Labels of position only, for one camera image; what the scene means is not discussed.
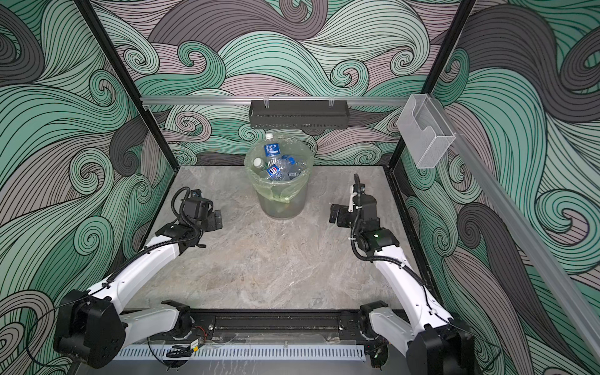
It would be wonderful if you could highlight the clear bottle green white label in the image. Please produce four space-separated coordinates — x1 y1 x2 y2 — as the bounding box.
252 157 268 173

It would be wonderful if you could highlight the Pepsi bottle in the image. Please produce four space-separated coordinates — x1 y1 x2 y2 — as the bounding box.
282 155 306 180
266 159 289 181

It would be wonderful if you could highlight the white cap blue label bottle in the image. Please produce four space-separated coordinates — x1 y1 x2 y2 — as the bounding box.
263 133 281 160

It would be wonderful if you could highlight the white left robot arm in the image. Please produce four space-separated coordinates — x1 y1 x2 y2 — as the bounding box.
53 211 223 369

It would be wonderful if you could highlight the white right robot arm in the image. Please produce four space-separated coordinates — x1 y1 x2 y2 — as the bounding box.
330 204 477 374

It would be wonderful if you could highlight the grey mesh waste bin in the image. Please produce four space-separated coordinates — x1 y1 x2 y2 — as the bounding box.
254 182 309 220

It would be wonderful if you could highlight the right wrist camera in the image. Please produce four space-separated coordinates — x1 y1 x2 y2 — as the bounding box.
348 184 364 213

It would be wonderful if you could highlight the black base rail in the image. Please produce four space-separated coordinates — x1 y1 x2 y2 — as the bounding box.
150 309 381 342

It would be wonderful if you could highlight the clear acrylic wall holder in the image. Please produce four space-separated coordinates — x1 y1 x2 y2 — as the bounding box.
396 94 456 170

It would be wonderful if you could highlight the black perforated wall shelf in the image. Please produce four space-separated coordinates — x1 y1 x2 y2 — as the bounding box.
248 101 350 130

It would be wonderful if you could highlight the aluminium rear rail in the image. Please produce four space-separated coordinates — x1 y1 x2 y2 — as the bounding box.
140 95 408 107

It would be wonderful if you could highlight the aluminium rail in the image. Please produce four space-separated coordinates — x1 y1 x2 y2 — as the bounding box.
427 95 599 359
140 95 408 107

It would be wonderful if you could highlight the white slotted cable duct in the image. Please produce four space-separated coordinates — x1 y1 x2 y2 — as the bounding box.
115 344 367 362

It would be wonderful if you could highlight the black right frame post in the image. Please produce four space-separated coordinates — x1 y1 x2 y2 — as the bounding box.
388 1 476 170

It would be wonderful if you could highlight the black frame post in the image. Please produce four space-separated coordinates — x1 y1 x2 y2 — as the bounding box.
388 1 476 170
73 0 180 173

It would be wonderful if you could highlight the black left frame post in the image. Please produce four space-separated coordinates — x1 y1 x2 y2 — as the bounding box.
73 0 180 173

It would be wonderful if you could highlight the aluminium right rail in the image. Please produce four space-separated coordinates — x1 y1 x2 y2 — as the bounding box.
427 95 599 359

